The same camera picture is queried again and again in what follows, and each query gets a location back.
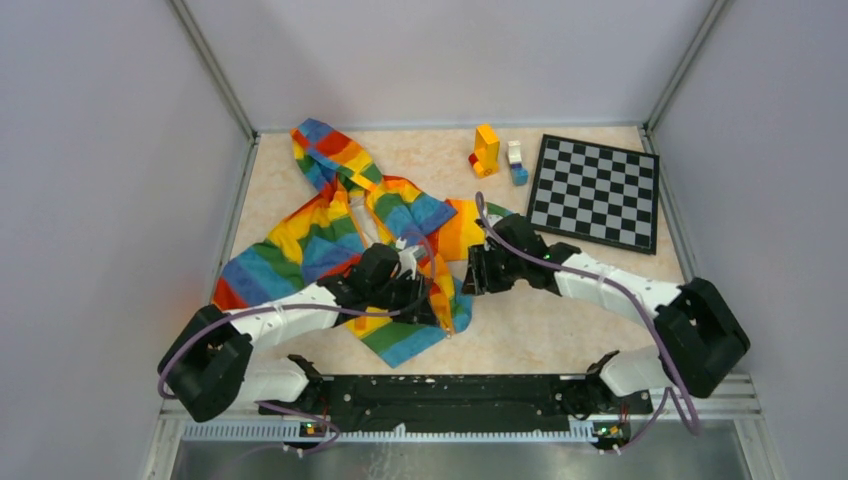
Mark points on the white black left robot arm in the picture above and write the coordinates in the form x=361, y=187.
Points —
x=207, y=368

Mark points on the orange yellow block toy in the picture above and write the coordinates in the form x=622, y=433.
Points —
x=484, y=156

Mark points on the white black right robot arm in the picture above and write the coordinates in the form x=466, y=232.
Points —
x=697, y=339

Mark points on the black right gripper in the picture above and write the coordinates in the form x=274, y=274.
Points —
x=479, y=277

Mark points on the black white checkerboard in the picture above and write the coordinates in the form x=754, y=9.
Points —
x=596, y=193

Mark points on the rainbow striped zip jacket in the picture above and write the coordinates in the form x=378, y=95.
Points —
x=356, y=205

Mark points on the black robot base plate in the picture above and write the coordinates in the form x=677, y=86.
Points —
x=464, y=403

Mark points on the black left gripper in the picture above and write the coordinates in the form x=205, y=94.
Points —
x=416, y=289

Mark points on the white blue block toy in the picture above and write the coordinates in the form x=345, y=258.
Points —
x=518, y=172

